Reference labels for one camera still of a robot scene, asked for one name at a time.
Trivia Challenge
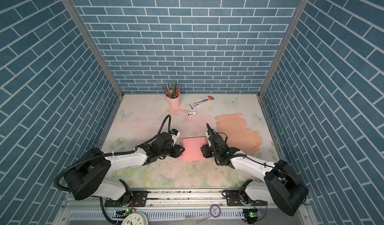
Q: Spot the pink paper box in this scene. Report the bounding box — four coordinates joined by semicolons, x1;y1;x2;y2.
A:
179;137;207;162

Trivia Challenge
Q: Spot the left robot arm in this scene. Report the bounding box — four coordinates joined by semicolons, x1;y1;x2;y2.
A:
54;129;185;203

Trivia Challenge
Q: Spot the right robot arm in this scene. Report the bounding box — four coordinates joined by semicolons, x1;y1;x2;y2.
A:
201;129;309;217

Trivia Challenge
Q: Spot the peach paper box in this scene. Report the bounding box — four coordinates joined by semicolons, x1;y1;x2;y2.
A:
215;113;263;155

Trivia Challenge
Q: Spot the blue white pen box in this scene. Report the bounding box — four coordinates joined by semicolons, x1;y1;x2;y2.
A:
190;96;214;109

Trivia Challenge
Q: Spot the pink pencil bucket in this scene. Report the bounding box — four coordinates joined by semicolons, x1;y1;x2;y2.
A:
167;94;182;109

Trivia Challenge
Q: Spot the coloured pencils bundle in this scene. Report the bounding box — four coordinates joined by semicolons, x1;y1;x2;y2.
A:
163;82;182;99

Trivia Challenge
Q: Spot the white round clock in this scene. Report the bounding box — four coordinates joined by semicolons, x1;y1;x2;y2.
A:
122;212;149;225

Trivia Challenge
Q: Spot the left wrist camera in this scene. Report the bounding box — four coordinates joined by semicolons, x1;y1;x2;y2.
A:
170;129;181;145

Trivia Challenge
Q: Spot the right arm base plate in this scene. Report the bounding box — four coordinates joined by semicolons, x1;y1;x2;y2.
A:
222;190;268;207

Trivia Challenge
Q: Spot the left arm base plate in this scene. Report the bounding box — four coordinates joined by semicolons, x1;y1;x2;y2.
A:
104;191;149;208

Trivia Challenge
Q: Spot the metal base rail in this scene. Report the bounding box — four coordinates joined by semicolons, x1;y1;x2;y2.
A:
54;189;317;225

